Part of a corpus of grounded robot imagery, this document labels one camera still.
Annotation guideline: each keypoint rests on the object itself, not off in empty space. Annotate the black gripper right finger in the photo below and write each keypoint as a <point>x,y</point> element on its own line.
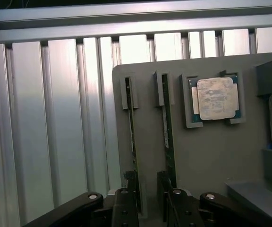
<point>181,208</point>

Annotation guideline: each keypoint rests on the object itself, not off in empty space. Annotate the aluminium frame beam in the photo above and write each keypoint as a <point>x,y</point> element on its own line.
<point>126,21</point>

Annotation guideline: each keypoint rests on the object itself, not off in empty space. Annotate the green RAM stick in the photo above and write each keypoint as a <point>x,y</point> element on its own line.
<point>167,132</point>
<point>131,132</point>

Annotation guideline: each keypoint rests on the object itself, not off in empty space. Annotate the CPU with silver heat spreader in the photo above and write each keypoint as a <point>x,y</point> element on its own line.
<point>215,99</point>

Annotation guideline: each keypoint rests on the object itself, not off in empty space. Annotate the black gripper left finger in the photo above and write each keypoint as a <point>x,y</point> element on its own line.
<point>123,208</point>

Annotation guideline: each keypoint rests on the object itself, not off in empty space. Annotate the gray parts rack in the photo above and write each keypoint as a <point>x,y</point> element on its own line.
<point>209,153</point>

